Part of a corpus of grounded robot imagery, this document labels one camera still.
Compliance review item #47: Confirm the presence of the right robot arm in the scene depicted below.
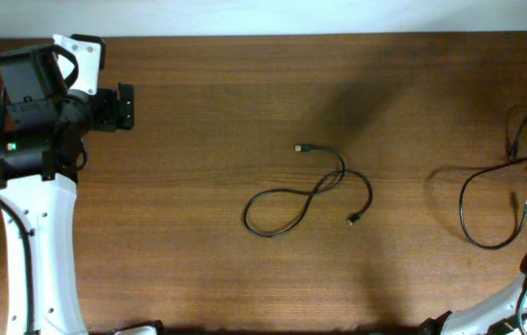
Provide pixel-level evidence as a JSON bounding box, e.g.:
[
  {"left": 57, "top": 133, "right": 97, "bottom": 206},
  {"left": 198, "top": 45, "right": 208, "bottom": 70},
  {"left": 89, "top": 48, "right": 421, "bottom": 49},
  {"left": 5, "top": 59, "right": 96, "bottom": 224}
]
[{"left": 415, "top": 254, "right": 527, "bottom": 335}]

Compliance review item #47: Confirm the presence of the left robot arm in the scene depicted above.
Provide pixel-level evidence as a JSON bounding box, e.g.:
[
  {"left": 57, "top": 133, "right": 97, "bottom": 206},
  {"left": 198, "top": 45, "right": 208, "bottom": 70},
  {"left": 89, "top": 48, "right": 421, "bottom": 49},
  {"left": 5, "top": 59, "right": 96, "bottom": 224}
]
[{"left": 0, "top": 34, "right": 134, "bottom": 334}]

